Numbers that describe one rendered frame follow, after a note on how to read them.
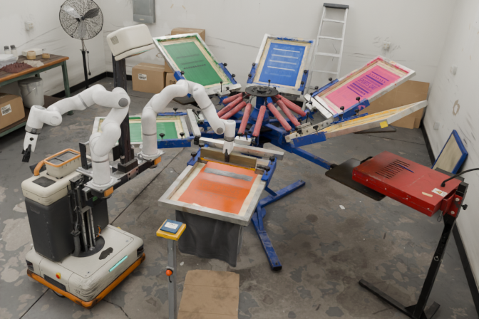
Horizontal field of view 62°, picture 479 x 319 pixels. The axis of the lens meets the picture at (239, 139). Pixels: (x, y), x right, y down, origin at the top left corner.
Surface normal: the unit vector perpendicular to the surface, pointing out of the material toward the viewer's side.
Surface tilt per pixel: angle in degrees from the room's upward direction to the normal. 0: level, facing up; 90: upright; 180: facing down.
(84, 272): 0
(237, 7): 90
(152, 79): 90
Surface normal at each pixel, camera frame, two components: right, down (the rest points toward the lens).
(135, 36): 0.82, -0.18
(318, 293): 0.06, -0.90
